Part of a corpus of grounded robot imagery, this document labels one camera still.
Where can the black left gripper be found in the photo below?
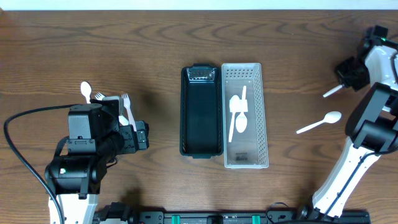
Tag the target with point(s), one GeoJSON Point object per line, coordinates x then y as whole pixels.
{"type": "Point", "coordinates": [138, 139]}

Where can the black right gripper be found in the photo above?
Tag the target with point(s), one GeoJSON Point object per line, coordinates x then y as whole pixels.
{"type": "Point", "coordinates": [343, 69]}

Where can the white plastic spoon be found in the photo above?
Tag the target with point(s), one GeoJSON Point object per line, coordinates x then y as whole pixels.
{"type": "Point", "coordinates": [333, 90]}
{"type": "Point", "coordinates": [241, 120]}
{"type": "Point", "coordinates": [86, 90]}
{"type": "Point", "coordinates": [231, 128]}
{"type": "Point", "coordinates": [331, 117]}

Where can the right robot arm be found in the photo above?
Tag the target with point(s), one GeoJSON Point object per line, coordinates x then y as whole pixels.
{"type": "Point", "coordinates": [371, 129]}

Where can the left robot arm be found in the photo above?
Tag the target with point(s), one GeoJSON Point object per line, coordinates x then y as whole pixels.
{"type": "Point", "coordinates": [82, 159]}

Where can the white plastic utensil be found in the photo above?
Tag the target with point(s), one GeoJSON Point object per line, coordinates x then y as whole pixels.
{"type": "Point", "coordinates": [123, 120]}

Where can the white plastic fork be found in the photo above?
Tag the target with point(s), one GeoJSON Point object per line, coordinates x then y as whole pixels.
{"type": "Point", "coordinates": [99, 96]}
{"type": "Point", "coordinates": [127, 105]}

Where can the black plastic basket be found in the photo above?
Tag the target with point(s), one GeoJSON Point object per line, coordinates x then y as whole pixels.
{"type": "Point", "coordinates": [201, 119]}

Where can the white label sticker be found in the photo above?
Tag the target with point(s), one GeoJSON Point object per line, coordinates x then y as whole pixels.
{"type": "Point", "coordinates": [245, 105]}

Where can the clear perforated plastic basket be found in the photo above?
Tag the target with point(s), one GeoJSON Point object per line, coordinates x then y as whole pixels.
{"type": "Point", "coordinates": [248, 150]}

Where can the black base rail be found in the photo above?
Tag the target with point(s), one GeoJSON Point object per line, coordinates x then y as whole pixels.
{"type": "Point", "coordinates": [217, 217]}

